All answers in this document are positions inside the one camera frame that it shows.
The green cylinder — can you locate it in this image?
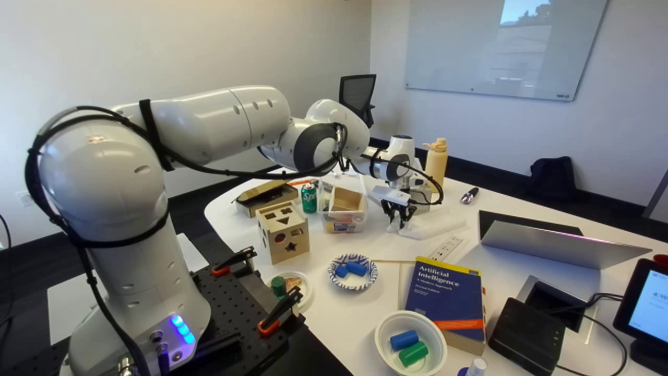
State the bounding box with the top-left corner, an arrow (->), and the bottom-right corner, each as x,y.
397,341 -> 432,369

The plain white paper plate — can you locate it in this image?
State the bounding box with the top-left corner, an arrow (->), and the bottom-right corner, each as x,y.
267,269 -> 318,314

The black mesh office chair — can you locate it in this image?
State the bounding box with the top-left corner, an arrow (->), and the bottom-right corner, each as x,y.
337,74 -> 378,130

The small tablet on stand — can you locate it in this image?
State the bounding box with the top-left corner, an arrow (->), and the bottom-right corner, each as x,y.
612,257 -> 668,376

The small blue spray bottle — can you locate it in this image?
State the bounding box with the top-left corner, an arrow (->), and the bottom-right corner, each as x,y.
457,356 -> 488,376

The blue patterned paper plate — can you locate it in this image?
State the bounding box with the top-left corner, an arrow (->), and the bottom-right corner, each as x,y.
325,252 -> 383,295

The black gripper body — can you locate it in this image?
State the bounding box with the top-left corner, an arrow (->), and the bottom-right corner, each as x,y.
384,197 -> 415,218

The clear wipes container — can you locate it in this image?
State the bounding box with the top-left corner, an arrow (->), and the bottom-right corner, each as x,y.
409,181 -> 432,220

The black backpack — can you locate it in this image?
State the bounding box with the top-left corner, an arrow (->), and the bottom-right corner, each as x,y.
525,155 -> 581,205

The clear plastic container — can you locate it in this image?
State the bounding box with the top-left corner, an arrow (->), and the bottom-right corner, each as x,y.
318,174 -> 370,236

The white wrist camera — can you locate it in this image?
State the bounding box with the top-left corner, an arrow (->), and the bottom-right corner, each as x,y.
365,181 -> 414,208

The blue cylinder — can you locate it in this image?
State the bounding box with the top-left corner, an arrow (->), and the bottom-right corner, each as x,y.
389,328 -> 422,354

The white bowl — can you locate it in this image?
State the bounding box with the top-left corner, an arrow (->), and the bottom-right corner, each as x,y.
373,309 -> 449,376

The brown cardboard box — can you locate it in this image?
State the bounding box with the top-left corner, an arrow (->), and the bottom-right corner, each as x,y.
233,181 -> 298,220

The wooden shape sorter box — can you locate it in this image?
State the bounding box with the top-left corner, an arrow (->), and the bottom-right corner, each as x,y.
254,200 -> 311,266

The black box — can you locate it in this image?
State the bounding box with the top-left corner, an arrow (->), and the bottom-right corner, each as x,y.
487,296 -> 568,376

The black orange clamp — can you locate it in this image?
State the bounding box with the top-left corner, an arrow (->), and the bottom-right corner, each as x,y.
211,245 -> 259,278
254,285 -> 304,338

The black robot base board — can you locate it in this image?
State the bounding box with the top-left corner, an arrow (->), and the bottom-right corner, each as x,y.
186,260 -> 352,376

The silver laptop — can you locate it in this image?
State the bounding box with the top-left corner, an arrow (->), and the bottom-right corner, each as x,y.
457,218 -> 653,282

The green soda can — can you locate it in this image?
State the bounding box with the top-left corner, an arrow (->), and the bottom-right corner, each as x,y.
298,183 -> 321,218

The white power strip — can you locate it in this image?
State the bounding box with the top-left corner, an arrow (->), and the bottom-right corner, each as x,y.
432,235 -> 466,264

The wall whiteboard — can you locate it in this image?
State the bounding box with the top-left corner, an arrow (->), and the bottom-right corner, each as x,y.
406,0 -> 612,104

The tan squeeze bottle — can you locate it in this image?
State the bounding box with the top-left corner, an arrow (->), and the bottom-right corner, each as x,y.
424,136 -> 452,193

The blue book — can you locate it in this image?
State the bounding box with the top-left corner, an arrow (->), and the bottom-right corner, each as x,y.
402,255 -> 488,356

